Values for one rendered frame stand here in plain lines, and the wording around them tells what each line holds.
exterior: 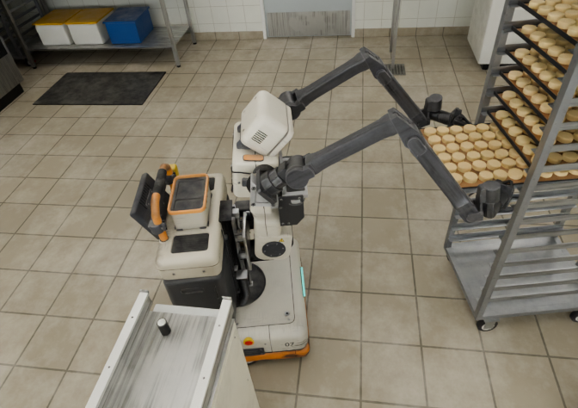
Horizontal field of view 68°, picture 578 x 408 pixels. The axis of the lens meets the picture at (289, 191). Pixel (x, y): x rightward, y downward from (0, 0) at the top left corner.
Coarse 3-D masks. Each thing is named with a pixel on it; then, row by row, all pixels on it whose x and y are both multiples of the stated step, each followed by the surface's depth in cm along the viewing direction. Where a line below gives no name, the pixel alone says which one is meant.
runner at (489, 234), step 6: (522, 228) 237; (528, 228) 237; (534, 228) 238; (540, 228) 238; (546, 228) 238; (552, 228) 239; (558, 228) 238; (456, 234) 237; (462, 234) 237; (468, 234) 238; (474, 234) 238; (480, 234) 238; (486, 234) 239; (492, 234) 239; (498, 234) 238; (450, 240) 238; (456, 240) 237; (462, 240) 237
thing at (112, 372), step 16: (144, 304) 142; (128, 320) 137; (144, 320) 143; (128, 336) 133; (112, 352) 129; (128, 352) 133; (112, 368) 125; (96, 384) 122; (112, 384) 125; (96, 400) 118
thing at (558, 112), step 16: (576, 48) 122; (576, 64) 123; (576, 80) 126; (560, 96) 131; (560, 112) 134; (544, 128) 141; (544, 144) 142; (544, 160) 146; (528, 176) 153; (528, 192) 156; (512, 224) 168; (512, 240) 173; (496, 256) 183; (496, 272) 187; (480, 304) 205
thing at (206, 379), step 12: (228, 300) 139; (228, 312) 137; (216, 324) 133; (228, 324) 138; (216, 336) 130; (216, 348) 127; (204, 360) 125; (216, 360) 127; (204, 372) 122; (216, 372) 127; (204, 384) 119; (204, 396) 117
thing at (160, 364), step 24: (168, 312) 145; (144, 336) 139; (168, 336) 138; (192, 336) 138; (144, 360) 133; (168, 360) 132; (192, 360) 131; (240, 360) 150; (120, 384) 127; (144, 384) 127; (168, 384) 126; (192, 384) 126; (216, 384) 125; (240, 384) 152
